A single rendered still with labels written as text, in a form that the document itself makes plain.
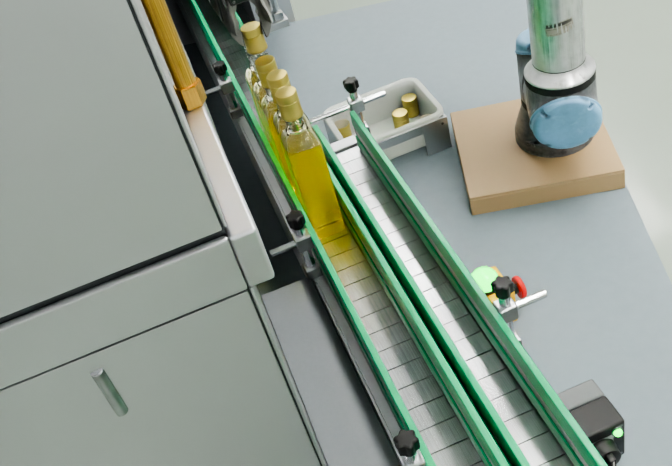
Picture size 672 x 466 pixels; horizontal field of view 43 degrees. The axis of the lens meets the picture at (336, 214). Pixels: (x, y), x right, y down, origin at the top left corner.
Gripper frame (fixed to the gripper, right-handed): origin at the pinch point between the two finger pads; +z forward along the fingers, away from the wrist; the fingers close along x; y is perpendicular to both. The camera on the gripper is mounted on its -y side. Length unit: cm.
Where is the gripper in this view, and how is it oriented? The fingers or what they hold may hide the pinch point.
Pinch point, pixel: (251, 31)
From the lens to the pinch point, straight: 144.0
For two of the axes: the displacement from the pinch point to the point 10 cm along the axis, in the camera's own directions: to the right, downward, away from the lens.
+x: 9.2, -3.7, 1.1
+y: 3.1, 5.6, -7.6
